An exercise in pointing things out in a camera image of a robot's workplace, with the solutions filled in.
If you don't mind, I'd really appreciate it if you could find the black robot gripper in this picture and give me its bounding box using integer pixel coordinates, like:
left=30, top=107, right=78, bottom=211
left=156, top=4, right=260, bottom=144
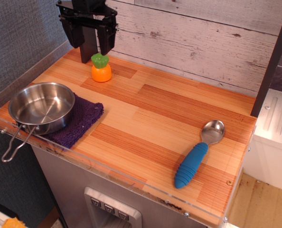
left=56, top=0, right=117, bottom=55

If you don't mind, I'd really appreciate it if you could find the orange toy carrot green top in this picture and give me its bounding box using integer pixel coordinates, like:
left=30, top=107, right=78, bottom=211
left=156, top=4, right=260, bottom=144
left=91, top=53, right=112, bottom=82

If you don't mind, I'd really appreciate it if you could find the stainless steel pot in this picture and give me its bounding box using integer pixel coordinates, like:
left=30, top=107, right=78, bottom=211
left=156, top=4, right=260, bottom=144
left=1, top=82, right=75, bottom=162

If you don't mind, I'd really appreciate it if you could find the purple knitted cloth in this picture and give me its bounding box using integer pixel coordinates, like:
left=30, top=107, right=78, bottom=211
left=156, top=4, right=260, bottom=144
left=44, top=95, right=104, bottom=149

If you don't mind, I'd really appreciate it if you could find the silver toy fridge dispenser panel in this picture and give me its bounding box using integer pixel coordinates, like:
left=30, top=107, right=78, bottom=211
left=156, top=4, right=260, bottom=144
left=84, top=187, right=142, bottom=228

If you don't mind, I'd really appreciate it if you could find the yellow toy at corner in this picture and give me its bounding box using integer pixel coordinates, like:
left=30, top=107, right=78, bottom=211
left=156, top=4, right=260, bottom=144
left=2, top=218, right=26, bottom=228

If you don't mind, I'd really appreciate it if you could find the white toy sink cabinet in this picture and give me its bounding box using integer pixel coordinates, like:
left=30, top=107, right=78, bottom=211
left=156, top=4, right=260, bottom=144
left=243, top=89, right=282, bottom=189

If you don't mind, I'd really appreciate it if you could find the dark left shelf post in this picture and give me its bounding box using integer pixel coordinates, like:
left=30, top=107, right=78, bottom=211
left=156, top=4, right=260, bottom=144
left=80, top=27, right=98, bottom=64

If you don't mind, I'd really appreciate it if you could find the dark shelf post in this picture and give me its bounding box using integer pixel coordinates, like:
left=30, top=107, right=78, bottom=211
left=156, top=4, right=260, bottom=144
left=80, top=27, right=98, bottom=64
left=251, top=27, right=282, bottom=117

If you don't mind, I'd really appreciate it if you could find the blue handled metal spoon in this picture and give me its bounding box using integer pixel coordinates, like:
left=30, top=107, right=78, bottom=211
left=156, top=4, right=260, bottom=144
left=174, top=120, right=225, bottom=189

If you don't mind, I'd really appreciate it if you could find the dark right shelf post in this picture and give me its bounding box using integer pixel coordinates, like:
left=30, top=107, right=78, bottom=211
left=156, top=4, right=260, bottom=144
left=251, top=27, right=282, bottom=117

